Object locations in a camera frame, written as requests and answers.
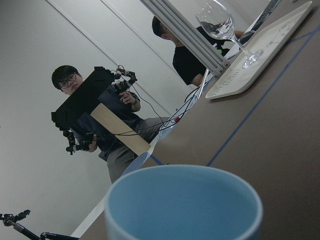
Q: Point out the small light blue cup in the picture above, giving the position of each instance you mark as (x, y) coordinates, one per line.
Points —
(182, 202)

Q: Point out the wooden plank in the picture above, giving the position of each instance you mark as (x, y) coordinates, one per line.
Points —
(117, 127)

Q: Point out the operator person with glasses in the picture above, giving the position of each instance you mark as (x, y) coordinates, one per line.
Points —
(124, 105)

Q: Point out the seated person black shirt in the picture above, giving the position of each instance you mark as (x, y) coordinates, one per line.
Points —
(188, 67)

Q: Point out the black monitor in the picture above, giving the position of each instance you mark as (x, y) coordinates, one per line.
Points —
(83, 100)

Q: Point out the clear wine glass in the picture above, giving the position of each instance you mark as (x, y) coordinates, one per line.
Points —
(217, 21)

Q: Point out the aluminium frame post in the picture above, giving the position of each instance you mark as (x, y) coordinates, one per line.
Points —
(188, 35)

